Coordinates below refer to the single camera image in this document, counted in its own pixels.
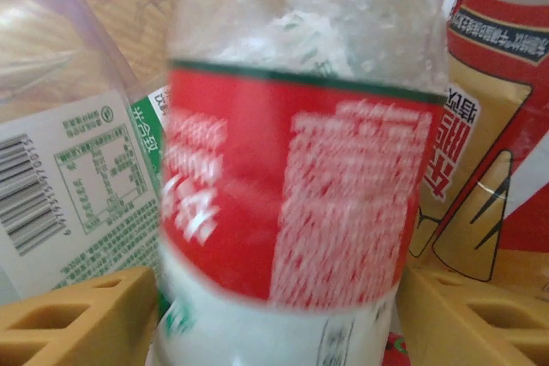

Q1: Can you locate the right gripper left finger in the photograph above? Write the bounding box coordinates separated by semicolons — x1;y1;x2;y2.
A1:
0;265;162;366

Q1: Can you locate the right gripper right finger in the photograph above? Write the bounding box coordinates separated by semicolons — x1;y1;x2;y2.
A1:
396;267;549;366

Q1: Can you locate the green white label bottle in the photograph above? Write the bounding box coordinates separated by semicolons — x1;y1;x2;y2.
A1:
0;89;172;298

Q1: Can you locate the red gold label bottle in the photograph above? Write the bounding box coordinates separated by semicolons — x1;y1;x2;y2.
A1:
407;0;549;285

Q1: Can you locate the red label clear bottle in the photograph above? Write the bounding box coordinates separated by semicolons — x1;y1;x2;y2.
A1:
156;0;451;366

